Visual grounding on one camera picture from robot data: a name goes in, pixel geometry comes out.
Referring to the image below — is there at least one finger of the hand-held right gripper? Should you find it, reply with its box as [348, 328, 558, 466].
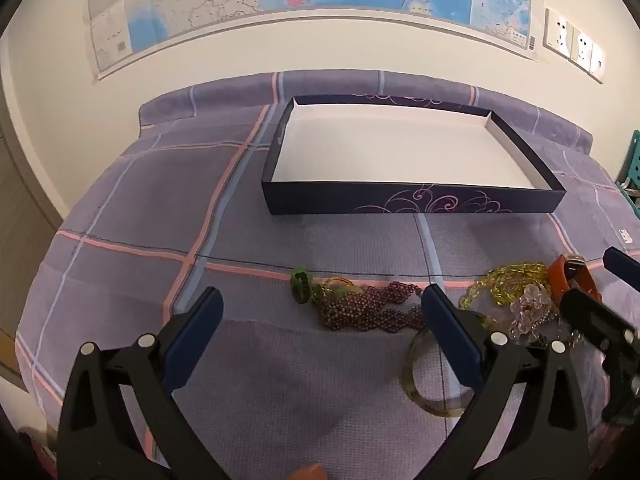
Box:
[559, 287, 640, 358]
[602, 246, 640, 287]

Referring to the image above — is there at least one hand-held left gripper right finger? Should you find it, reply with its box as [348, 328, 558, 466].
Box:
[421, 284, 591, 480]

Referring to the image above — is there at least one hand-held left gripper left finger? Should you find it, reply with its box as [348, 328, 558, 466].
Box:
[57, 287, 226, 480]

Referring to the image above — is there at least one orange wrist watch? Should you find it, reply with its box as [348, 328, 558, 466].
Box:
[547, 254, 601, 307]

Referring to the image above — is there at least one gold brown bangle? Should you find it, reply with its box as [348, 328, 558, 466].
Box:
[402, 312, 493, 418]

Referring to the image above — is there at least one clear crystal bead bracelet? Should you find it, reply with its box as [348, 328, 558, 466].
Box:
[507, 282, 557, 345]

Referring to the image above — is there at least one yellow bead necklace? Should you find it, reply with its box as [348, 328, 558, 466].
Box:
[459, 261, 551, 321]

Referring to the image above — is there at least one purple bead bracelet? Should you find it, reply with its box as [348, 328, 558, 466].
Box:
[315, 281, 426, 333]

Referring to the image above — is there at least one dark blue shallow cardboard box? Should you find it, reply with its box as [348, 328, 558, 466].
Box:
[261, 95, 567, 216]

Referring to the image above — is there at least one teal plastic crate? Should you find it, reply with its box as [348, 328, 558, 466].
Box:
[617, 130, 640, 211]

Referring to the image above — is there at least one green jade pendant bracelet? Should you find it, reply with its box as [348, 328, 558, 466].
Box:
[312, 276, 366, 306]

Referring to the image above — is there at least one green bead dark cord bracelet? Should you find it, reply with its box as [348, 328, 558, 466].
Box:
[290, 267, 315, 306]

